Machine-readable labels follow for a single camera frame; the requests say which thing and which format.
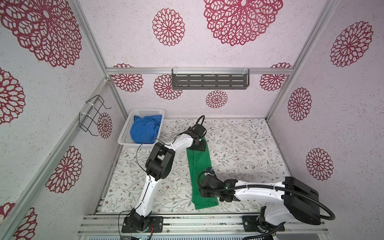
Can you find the blue tank top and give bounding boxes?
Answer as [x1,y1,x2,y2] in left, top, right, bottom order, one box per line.
[130,115,163,144]

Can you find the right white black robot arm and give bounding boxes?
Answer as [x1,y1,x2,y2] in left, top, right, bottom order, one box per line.
[198,170,321,233]

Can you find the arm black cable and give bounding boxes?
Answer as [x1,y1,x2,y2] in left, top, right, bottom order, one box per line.
[197,168,336,240]
[117,115,206,240]

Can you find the grey slotted wall shelf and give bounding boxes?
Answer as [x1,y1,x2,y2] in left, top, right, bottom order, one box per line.
[171,69,250,90]

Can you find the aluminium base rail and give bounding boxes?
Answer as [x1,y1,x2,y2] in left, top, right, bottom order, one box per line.
[76,213,330,240]

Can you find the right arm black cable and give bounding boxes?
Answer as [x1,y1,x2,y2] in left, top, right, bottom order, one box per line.
[197,168,336,240]

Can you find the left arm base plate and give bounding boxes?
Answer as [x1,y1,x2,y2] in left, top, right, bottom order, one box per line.
[121,216,164,234]

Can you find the black wire wall rack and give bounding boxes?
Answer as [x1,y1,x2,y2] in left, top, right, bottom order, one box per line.
[78,95,111,137]

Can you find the white plastic basket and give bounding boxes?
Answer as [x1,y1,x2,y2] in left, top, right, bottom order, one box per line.
[118,108,165,149]

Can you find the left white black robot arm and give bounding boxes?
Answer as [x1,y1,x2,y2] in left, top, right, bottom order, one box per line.
[125,124,207,232]

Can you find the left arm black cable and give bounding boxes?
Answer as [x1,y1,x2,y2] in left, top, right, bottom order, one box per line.
[117,115,206,240]

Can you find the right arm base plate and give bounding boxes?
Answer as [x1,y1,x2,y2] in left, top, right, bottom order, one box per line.
[242,215,277,234]

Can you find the green tank top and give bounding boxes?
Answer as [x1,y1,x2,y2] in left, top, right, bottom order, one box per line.
[187,143,219,211]

